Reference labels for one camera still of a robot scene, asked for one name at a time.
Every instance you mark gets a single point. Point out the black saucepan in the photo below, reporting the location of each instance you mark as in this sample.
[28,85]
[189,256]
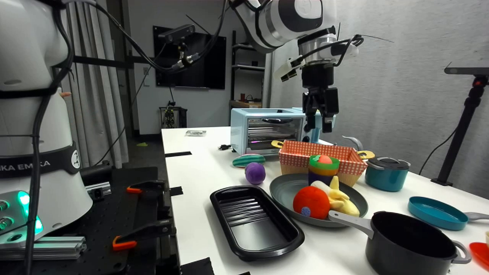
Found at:
[401,244]

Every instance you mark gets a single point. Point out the red round plush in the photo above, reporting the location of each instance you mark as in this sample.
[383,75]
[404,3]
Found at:
[313,201]

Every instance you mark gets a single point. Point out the purple ball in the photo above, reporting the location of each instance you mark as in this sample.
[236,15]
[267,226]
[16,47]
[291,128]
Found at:
[255,172]

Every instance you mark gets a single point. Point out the teal toy pan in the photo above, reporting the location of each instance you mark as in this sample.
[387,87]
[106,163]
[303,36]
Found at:
[443,214]

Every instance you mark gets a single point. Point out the green stacked cup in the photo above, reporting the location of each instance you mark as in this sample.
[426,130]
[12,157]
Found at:
[323,169]

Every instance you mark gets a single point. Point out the black camera tripod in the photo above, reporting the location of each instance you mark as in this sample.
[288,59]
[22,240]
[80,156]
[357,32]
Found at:
[481,75]

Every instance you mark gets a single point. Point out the teal toy utensil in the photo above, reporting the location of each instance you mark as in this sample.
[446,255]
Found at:
[248,159]

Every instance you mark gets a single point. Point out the grey frying pan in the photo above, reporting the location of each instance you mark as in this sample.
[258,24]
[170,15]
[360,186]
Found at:
[285,188]

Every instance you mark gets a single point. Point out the red checkered basket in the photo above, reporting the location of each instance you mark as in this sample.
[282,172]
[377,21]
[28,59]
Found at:
[294,157]

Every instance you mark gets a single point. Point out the orange plushy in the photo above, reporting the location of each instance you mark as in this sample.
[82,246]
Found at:
[325,159]

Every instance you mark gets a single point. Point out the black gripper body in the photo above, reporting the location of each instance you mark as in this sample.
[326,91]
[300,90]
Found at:
[317,76]

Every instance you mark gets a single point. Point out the orange clamp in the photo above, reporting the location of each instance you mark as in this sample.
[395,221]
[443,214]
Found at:
[129,241]
[143,188]

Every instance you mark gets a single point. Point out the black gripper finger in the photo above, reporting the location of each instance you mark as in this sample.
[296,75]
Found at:
[310,120]
[328,122]

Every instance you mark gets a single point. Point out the dark purple cup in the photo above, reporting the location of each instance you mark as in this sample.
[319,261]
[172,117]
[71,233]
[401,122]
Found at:
[325,178]

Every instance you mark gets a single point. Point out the yellow banana plush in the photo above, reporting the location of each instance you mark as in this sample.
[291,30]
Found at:
[339,198]

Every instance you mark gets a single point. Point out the wall monitor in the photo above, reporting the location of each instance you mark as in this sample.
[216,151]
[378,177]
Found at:
[190,58]

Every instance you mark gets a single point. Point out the red small plate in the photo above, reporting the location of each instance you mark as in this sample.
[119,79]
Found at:
[481,252]

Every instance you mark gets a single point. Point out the blue toy oven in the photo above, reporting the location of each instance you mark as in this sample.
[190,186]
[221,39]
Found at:
[253,130]

